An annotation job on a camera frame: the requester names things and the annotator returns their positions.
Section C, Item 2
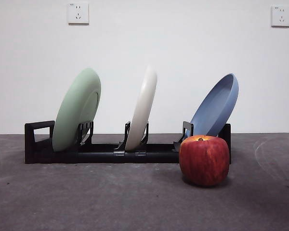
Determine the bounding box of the black plate rack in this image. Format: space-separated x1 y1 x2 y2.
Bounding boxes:
24 120 232 165

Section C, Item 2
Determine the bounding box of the red apple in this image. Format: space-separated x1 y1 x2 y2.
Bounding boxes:
179 134 230 187

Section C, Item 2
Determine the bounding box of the blue plate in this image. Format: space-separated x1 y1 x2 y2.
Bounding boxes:
189 73 240 138

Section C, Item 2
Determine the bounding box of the pale green plate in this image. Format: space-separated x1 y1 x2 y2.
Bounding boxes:
52 67 102 152

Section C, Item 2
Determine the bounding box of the white wall socket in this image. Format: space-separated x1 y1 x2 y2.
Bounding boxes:
271 5 289 28
67 1 90 25

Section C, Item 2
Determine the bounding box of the white plate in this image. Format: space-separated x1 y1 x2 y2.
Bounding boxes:
124 64 158 151

